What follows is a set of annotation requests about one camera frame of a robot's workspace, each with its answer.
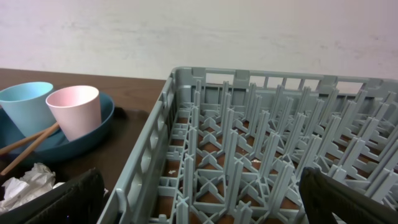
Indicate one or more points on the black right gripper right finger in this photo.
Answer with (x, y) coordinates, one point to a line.
(325, 199)

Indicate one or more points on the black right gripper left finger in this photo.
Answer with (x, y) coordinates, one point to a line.
(80, 200)

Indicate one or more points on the white tissue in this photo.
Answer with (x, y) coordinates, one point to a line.
(34, 183)

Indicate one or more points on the grey dishwasher rack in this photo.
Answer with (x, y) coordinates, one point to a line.
(224, 145)

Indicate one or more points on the dark brown serving tray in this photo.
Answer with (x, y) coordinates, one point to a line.
(111, 154)

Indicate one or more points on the dark blue plate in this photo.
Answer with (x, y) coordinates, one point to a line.
(57, 148)

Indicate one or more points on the wooden chopstick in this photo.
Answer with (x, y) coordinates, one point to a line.
(21, 142)
(30, 148)

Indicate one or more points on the pink cup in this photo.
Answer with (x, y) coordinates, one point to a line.
(77, 110)

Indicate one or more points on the light blue cup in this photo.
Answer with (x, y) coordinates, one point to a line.
(26, 106)

